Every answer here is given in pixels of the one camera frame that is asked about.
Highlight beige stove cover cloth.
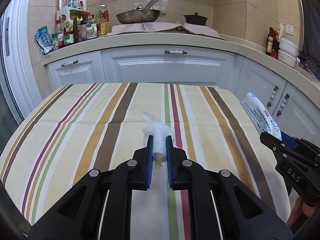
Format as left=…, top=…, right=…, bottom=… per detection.
left=106, top=22, right=227, bottom=41

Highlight dark sauce bottle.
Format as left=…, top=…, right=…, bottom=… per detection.
left=266, top=27, right=273, bottom=56

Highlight black hanging cloth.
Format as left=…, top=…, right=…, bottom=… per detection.
left=299, top=0, right=319, bottom=79

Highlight white wall socket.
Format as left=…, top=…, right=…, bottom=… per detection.
left=286, top=25, right=294, bottom=35

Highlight black lidded pot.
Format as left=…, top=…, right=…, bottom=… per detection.
left=184, top=12, right=208, bottom=26

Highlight cooking oil bottle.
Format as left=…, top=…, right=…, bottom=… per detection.
left=97, top=4, right=110, bottom=37

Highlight white tissue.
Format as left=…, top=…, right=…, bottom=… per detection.
left=143, top=112, right=176, bottom=169

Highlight red packaged goods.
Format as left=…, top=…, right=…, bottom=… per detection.
left=271, top=30, right=279, bottom=59

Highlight steel wok pan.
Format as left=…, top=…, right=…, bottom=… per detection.
left=116, top=0, right=161, bottom=24

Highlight wide drawer handle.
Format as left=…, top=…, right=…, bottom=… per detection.
left=164, top=50, right=188, bottom=55

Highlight striped tablecloth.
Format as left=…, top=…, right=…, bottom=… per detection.
left=1, top=83, right=290, bottom=224

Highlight white spice rack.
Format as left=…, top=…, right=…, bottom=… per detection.
left=56, top=7, right=95, bottom=43

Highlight white blue wipes packet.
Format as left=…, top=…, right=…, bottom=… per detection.
left=240, top=92, right=282, bottom=140

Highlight small drawer handle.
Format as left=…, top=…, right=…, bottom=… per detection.
left=61, top=60, right=79, bottom=67

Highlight left cabinet door handle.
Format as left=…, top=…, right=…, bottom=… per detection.
left=266, top=85, right=279, bottom=108

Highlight person's right hand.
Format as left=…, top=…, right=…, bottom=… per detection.
left=286, top=196, right=317, bottom=226

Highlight cabinet door handle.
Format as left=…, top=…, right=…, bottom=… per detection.
left=266, top=85, right=279, bottom=108
left=276, top=93, right=290, bottom=116

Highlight blue white seasoning bag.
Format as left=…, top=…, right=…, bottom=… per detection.
left=34, top=25, right=53, bottom=55

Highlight right cabinet door handle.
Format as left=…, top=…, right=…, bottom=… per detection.
left=276, top=93, right=290, bottom=116

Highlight white stacked bowls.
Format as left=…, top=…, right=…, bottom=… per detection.
left=278, top=37, right=298, bottom=68

